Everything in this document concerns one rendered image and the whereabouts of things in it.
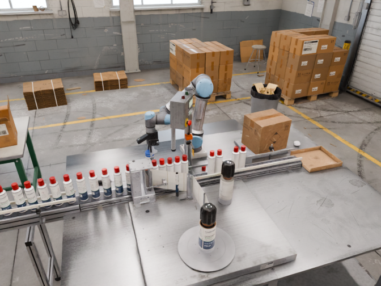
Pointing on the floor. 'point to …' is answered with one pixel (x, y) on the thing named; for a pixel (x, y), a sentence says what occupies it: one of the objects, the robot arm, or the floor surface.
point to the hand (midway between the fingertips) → (149, 154)
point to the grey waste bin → (263, 104)
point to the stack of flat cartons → (44, 94)
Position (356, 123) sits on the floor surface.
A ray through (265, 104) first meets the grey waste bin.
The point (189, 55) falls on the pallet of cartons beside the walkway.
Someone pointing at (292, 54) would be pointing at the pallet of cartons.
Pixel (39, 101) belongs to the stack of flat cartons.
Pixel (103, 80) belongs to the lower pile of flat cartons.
